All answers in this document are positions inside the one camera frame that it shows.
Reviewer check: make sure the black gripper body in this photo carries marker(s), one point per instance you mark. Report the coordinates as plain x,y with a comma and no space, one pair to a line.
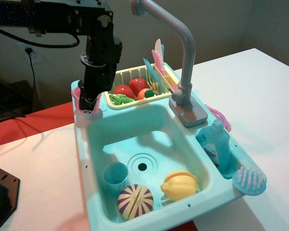
97,79

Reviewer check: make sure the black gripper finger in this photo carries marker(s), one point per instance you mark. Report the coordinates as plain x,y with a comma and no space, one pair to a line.
85,103

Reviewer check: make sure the pink plastic cup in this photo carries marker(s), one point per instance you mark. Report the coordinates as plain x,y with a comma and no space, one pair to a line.
76,95

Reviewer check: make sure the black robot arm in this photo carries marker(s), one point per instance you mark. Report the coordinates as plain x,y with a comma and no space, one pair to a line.
91,18

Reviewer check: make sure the teal plastic cup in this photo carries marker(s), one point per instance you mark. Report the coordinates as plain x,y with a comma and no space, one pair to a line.
115,175

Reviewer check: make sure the teal toy sink unit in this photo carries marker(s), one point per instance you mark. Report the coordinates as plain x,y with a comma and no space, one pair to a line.
152,142

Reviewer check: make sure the red toy tomato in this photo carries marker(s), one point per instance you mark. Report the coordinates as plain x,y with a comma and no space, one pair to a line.
124,89

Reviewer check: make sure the green toy vegetable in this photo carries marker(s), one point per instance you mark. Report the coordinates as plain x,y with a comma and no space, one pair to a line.
119,99

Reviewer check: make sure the yellow dish rack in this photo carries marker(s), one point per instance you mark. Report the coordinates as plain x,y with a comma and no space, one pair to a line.
169,82

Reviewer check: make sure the red toy strawberry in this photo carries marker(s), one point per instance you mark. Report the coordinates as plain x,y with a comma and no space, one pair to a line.
137,84

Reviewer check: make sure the orange toy fruit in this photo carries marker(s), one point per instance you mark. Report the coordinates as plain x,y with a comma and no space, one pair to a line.
145,93

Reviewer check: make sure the blue toy plate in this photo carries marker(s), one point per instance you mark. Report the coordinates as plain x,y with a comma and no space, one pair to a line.
154,75

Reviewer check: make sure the pink toy knife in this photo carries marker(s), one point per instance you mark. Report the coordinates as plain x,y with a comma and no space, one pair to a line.
158,57

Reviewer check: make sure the red cloth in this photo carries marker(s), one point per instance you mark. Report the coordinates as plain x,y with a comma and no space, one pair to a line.
35,123

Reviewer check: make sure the purple yellow striped toy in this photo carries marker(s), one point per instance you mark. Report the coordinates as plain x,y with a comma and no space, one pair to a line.
135,200

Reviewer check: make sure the yellow toy lemon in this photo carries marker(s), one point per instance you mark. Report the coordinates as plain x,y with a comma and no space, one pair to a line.
179,184

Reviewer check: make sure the blue dish soap bottle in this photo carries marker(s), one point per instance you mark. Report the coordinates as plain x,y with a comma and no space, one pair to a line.
214,139

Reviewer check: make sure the pink toy utensil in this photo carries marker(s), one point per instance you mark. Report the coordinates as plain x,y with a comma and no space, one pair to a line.
220,116

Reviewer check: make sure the blue scrub brush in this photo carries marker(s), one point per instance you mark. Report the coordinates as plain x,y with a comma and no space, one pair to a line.
249,181

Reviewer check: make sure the white wall outlet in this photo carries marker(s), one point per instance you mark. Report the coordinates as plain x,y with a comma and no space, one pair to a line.
34,55

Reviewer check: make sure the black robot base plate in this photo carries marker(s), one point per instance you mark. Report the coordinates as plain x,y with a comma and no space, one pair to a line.
9,194

